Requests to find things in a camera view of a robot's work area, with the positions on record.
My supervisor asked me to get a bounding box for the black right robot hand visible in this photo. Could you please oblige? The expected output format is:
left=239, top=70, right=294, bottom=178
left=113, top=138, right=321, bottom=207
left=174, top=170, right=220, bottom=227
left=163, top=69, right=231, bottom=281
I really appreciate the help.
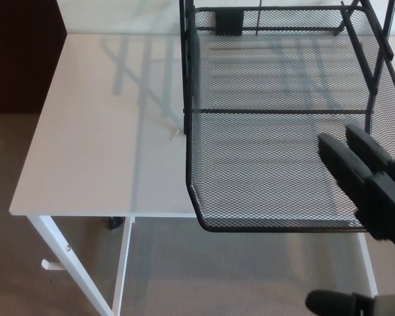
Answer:
left=305, top=124, right=395, bottom=316

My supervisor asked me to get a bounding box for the black mesh tray layer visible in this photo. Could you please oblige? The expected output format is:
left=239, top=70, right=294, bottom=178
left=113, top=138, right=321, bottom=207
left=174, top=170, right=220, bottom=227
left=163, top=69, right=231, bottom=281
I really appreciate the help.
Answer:
left=186, top=6, right=395, bottom=233

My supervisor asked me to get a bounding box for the black square label holder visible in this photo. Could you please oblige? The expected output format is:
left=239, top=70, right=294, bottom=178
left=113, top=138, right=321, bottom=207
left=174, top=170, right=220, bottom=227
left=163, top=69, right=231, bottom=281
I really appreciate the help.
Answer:
left=216, top=12, right=244, bottom=37

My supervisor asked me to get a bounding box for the white table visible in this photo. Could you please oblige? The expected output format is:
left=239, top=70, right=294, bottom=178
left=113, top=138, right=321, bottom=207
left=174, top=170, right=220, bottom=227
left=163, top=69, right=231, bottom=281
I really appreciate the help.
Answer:
left=8, top=32, right=395, bottom=316

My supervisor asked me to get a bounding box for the white hook peg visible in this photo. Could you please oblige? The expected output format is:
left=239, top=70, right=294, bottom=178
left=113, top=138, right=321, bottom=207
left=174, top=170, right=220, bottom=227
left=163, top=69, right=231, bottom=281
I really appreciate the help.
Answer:
left=40, top=259, right=65, bottom=273

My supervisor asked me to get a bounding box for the dark brown wooden panel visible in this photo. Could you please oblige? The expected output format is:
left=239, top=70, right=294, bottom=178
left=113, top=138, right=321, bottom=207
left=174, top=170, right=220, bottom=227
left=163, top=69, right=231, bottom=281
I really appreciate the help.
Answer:
left=0, top=0, right=68, bottom=115

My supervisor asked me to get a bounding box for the black file tray frame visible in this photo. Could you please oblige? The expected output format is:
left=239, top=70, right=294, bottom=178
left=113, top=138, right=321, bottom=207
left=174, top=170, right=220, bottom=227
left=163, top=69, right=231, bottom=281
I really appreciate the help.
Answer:
left=179, top=0, right=395, bottom=136

